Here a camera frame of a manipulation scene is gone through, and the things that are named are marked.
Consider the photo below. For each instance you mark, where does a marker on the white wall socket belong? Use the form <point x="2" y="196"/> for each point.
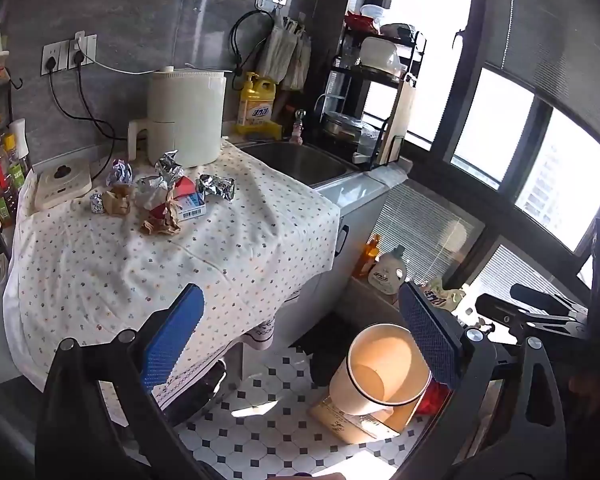
<point x="82" y="52"/>
<point x="54" y="59"/>

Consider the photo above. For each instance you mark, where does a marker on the white cabinet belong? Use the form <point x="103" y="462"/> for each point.
<point x="360" y="200"/>

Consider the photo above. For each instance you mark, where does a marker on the white cap bottle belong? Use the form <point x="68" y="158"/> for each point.
<point x="20" y="142"/>

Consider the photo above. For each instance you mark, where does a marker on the small foil ball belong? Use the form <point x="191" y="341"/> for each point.
<point x="96" y="203"/>

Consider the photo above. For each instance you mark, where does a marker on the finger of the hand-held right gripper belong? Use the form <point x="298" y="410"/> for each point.
<point x="540" y="296"/>
<point x="520" y="319"/>

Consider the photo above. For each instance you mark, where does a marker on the large crumpled foil piece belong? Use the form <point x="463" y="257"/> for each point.
<point x="169" y="166"/>

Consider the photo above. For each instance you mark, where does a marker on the white trash bin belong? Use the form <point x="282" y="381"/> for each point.
<point x="375" y="375"/>

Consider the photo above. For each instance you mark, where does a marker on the pale cutting board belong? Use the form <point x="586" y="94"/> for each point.
<point x="400" y="115"/>

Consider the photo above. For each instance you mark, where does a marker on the brown paper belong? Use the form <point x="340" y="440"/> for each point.
<point x="161" y="222"/>
<point x="117" y="201"/>

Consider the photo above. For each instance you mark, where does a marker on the small pink bottle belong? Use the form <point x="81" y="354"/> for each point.
<point x="298" y="130"/>

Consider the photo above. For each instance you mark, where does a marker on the steel sink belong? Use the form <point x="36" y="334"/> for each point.
<point x="300" y="162"/>

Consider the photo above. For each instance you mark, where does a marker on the green label bottle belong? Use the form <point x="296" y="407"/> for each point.
<point x="14" y="167"/>

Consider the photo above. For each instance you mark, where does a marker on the red packet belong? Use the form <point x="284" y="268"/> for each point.
<point x="186" y="187"/>

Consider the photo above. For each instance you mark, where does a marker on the steel pot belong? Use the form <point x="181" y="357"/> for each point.
<point x="342" y="124"/>

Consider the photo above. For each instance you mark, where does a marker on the cardboard box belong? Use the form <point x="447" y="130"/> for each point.
<point x="350" y="422"/>

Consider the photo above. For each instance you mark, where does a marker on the white blue medicine box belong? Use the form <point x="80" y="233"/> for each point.
<point x="192" y="207"/>

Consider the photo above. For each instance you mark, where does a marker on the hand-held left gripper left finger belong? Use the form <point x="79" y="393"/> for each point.
<point x="175" y="340"/>

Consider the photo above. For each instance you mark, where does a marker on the grey roller blind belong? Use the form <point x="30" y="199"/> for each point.
<point x="555" y="25"/>

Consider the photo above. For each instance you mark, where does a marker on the floral white tablecloth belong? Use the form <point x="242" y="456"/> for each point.
<point x="230" y="240"/>

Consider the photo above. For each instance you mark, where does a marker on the yellow green packet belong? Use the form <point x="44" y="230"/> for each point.
<point x="442" y="297"/>

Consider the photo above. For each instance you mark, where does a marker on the white bowl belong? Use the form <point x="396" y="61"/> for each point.
<point x="379" y="54"/>

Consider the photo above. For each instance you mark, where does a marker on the white detergent bottle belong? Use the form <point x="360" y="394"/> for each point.
<point x="389" y="272"/>

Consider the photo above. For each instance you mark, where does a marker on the orange bottle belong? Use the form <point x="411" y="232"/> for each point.
<point x="369" y="260"/>

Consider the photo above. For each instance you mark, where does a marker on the crumpled white paper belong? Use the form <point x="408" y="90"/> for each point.
<point x="119" y="172"/>

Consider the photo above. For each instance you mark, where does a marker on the crumpled clear plastic wrapper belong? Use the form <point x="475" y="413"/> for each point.
<point x="151" y="192"/>

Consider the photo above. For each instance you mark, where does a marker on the black dish rack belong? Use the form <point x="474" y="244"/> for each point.
<point x="375" y="77"/>

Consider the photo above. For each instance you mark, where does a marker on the person's right hand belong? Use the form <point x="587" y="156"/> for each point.
<point x="587" y="390"/>

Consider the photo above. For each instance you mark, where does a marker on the white air fryer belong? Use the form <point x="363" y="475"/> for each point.
<point x="185" y="110"/>

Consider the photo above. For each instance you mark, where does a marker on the hanging grey plastic bags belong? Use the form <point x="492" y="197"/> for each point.
<point x="285" y="55"/>

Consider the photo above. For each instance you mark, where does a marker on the red bag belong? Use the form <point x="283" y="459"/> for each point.
<point x="434" y="397"/>

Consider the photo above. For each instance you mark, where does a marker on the white flat kitchen appliance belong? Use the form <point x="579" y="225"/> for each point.
<point x="62" y="185"/>

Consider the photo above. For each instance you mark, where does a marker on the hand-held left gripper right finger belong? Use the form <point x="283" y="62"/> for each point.
<point x="430" y="340"/>

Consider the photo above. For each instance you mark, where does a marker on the white slatted window blind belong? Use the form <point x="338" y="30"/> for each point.
<point x="430" y="225"/>

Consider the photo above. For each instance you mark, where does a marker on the yellow dish soap bottle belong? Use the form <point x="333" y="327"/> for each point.
<point x="255" y="107"/>

